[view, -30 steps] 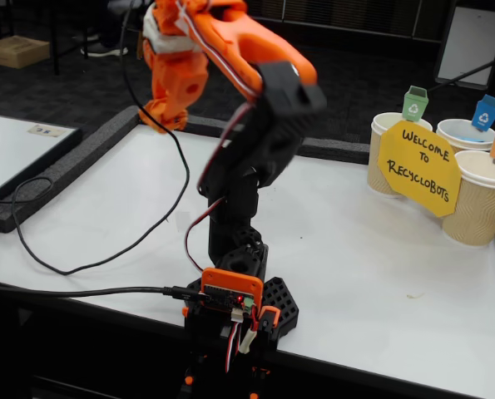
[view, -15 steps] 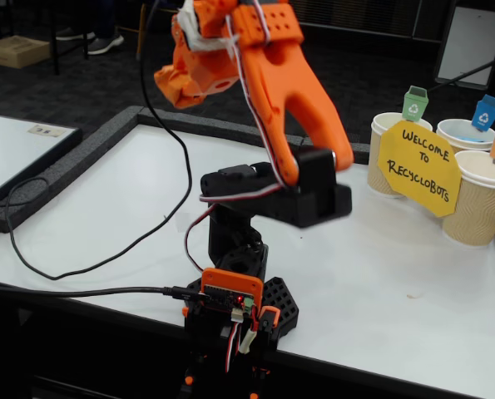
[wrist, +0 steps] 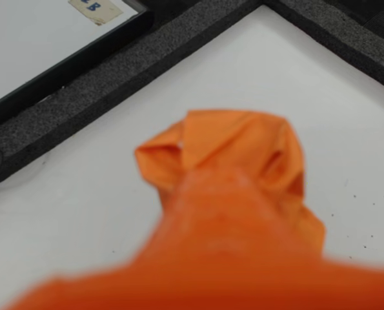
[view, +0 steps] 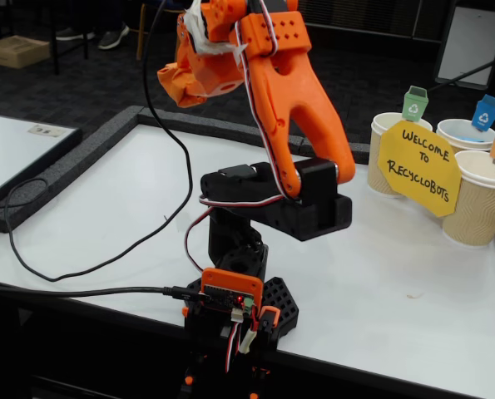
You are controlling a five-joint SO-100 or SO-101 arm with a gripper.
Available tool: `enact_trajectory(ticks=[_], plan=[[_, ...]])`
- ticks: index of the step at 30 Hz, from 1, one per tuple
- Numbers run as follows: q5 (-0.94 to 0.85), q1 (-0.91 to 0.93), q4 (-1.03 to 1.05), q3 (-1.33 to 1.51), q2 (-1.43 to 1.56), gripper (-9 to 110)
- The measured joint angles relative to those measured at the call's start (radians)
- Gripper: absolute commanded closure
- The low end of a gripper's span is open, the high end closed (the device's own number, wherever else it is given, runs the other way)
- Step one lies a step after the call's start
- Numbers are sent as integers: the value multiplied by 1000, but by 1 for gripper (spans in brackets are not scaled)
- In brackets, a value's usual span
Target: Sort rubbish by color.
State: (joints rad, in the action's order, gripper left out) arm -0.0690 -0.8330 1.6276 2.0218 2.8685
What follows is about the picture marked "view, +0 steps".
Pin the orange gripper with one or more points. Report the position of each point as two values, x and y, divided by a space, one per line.
185 81

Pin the black robot base clamp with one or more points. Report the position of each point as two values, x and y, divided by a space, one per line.
284 303

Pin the orange and black robot arm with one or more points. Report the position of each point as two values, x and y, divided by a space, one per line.
288 104

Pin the gold-framed chair blue seat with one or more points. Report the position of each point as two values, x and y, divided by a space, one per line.
141 37

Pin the black foam border strip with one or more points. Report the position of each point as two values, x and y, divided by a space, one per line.
214 126
359 151
64 166

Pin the person in dark trousers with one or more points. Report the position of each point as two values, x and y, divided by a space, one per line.
114 39

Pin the black metal table legs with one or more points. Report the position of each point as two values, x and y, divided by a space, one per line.
55 54

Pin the small handwritten paper sticker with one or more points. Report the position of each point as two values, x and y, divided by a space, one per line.
47 131

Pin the brown cardboard box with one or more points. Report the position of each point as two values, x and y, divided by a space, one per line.
16 52

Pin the paper cup with green label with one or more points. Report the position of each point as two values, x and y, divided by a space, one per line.
374 166

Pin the green recycling bin label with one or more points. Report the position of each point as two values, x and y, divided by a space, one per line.
415 106

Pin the orange-cased controller board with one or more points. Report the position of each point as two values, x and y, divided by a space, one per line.
230 287

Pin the yellow handwritten welcome sign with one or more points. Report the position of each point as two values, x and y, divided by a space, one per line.
417 170

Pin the black slanted stand bar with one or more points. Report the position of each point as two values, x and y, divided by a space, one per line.
467 77

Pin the paper cup with blue label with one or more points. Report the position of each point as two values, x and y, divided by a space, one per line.
463 143

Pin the blue recycling bin label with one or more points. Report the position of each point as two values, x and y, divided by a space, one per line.
484 114

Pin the paper cup with orange label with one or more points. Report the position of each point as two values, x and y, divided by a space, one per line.
480 208

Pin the white board with black frame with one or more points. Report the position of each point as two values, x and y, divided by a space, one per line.
10 154

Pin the standing white panel black frame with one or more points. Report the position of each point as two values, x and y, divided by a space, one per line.
471 41

